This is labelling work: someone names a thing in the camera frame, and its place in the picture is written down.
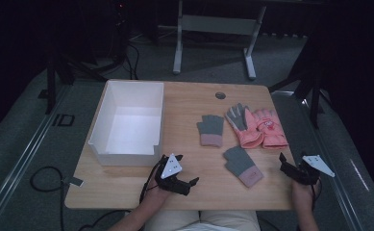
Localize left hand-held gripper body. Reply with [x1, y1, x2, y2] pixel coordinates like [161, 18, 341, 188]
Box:
[154, 153, 191, 196]

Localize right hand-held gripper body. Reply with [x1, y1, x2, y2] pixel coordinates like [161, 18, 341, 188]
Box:
[280, 154, 336, 187]

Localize person's right hand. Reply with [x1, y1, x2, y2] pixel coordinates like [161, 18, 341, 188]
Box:
[290, 178, 322, 211]

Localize person's left hand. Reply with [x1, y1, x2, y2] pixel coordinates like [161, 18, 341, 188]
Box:
[141, 183, 173, 210]

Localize pink ski glove red print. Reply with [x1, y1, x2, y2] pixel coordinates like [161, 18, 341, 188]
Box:
[252, 108, 288, 150]

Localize pink ski glove grey palm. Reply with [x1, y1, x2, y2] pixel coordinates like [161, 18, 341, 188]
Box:
[224, 102, 264, 149]

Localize grey knit glove pink cuff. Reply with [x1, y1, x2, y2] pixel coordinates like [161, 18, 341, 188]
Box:
[222, 145, 264, 189]
[196, 115, 225, 148]

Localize person's legs in beige trousers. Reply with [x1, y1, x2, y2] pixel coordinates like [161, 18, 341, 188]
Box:
[142, 210, 262, 231]

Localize white open storage box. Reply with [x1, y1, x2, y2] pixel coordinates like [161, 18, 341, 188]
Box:
[87, 80, 165, 167]

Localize black tripod stand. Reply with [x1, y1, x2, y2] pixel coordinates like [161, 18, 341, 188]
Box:
[38, 47, 109, 116]
[268, 38, 327, 129]

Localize dark device with red light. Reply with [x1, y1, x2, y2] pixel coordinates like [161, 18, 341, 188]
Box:
[109, 0, 129, 65]

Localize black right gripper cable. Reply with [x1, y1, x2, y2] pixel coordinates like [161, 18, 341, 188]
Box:
[310, 178, 323, 211]

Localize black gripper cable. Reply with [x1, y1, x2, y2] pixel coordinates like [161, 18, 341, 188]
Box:
[138, 159, 163, 204]
[310, 178, 323, 211]

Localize metal floor rail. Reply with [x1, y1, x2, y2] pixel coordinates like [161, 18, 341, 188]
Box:
[0, 84, 73, 229]
[270, 90, 374, 231]

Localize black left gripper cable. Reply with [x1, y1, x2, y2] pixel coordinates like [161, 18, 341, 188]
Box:
[138, 159, 163, 204]

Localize grey cable tag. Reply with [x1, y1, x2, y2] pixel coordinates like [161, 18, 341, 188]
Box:
[62, 175, 85, 188]

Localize black cables on floor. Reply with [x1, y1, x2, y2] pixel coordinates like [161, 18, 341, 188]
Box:
[123, 41, 141, 81]

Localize black looped floor cable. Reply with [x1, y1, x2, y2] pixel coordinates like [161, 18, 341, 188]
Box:
[29, 166, 66, 231]

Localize grey metal desk frame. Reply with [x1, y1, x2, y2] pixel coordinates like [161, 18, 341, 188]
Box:
[172, 0, 267, 81]

